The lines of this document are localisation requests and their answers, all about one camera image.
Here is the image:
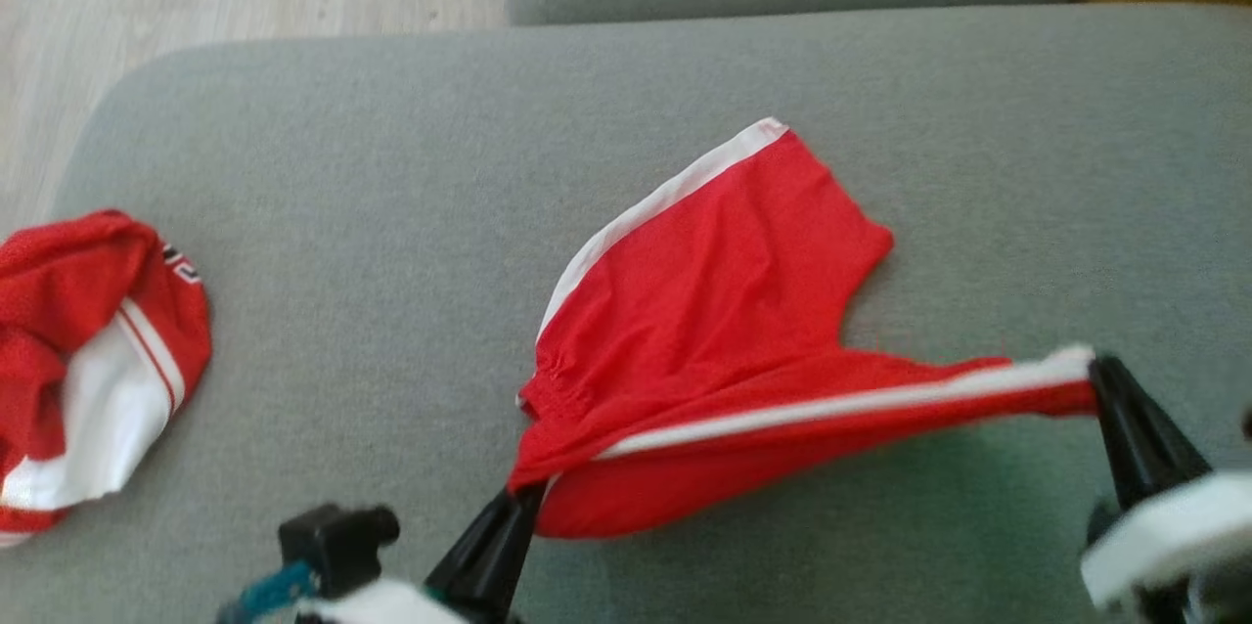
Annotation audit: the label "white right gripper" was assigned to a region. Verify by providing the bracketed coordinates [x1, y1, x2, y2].
[1080, 355, 1252, 624]

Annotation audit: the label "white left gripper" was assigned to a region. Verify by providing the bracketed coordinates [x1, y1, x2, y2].
[293, 484, 547, 624]

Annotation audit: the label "red shorts with white stripe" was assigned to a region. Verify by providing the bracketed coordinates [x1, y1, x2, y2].
[507, 117, 1098, 540]

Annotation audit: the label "red jersey with white sleeves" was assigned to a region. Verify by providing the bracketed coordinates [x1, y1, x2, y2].
[0, 209, 213, 548]

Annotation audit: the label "large grey sofa seat cushion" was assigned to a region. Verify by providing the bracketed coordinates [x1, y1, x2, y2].
[0, 3, 1252, 624]

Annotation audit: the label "teal cable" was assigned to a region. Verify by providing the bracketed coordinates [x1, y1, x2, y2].
[217, 560, 321, 623]

